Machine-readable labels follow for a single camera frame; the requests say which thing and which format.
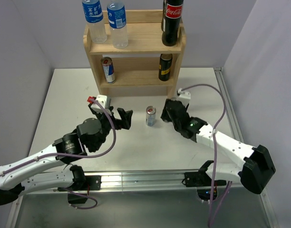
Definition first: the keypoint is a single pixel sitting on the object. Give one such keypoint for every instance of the silver slim beverage can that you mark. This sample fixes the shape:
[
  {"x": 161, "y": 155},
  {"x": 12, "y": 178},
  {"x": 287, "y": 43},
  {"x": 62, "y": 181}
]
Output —
[{"x": 150, "y": 115}]

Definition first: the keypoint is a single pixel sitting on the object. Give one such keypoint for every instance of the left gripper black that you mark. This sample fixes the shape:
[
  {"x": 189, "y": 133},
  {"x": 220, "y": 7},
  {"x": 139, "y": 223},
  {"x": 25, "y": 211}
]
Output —
[{"x": 125, "y": 118}]

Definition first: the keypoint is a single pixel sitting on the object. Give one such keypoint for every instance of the blue silver energy drink can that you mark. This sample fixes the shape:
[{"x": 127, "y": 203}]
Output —
[{"x": 108, "y": 69}]

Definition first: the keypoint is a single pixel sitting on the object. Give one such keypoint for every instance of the black yellow beverage can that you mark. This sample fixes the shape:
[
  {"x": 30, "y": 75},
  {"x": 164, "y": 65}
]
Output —
[{"x": 165, "y": 64}]

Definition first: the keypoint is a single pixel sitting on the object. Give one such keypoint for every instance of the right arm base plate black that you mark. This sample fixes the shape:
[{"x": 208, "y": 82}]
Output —
[{"x": 196, "y": 179}]

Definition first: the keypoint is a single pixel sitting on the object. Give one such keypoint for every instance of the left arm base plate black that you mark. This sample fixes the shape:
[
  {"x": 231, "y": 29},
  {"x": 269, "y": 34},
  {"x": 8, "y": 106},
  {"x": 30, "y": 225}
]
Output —
[{"x": 92, "y": 182}]

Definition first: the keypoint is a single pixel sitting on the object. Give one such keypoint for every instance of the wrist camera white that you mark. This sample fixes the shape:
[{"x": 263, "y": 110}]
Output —
[
  {"x": 98, "y": 103},
  {"x": 183, "y": 96}
]

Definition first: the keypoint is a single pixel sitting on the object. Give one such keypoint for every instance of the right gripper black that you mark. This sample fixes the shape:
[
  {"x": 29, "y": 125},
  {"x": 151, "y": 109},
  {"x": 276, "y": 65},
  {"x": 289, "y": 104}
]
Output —
[{"x": 164, "y": 112}]

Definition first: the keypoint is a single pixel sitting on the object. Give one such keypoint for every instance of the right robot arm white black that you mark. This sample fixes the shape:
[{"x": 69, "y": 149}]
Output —
[{"x": 251, "y": 166}]

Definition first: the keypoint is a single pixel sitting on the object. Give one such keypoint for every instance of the aluminium rail frame front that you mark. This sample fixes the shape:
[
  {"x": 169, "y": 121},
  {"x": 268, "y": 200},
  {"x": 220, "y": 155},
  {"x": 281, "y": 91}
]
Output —
[{"x": 110, "y": 181}]

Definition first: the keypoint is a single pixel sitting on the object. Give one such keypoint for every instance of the aluminium rail frame right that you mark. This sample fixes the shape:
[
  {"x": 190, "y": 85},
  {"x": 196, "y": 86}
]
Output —
[{"x": 228, "y": 107}]

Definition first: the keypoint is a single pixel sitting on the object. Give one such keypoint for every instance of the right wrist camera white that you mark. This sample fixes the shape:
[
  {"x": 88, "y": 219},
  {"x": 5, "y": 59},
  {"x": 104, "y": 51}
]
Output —
[{"x": 183, "y": 96}]

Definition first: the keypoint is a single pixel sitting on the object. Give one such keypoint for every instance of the water bottle blue label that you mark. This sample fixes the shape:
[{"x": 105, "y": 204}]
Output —
[{"x": 94, "y": 18}]

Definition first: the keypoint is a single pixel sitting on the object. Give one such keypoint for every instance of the small water bottle blue cap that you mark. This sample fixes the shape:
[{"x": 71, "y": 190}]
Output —
[{"x": 117, "y": 21}]

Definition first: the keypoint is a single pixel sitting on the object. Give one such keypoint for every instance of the aluminium rail frame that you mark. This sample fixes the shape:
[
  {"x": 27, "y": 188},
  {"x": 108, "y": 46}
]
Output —
[
  {"x": 228, "y": 107},
  {"x": 110, "y": 181}
]

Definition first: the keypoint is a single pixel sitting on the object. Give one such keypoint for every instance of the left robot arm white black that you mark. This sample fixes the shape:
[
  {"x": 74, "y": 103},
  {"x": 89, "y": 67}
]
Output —
[{"x": 29, "y": 174}]

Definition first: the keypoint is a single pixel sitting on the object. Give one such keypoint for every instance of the Coca-Cola bottle red label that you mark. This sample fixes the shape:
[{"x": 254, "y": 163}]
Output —
[{"x": 172, "y": 12}]

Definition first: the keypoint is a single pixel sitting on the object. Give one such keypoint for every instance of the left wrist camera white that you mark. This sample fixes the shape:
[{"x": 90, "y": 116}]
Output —
[{"x": 98, "y": 103}]

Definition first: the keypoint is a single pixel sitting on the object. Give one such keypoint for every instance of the wooden two-tier shelf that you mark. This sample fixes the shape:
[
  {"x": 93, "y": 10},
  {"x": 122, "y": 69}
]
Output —
[{"x": 136, "y": 65}]

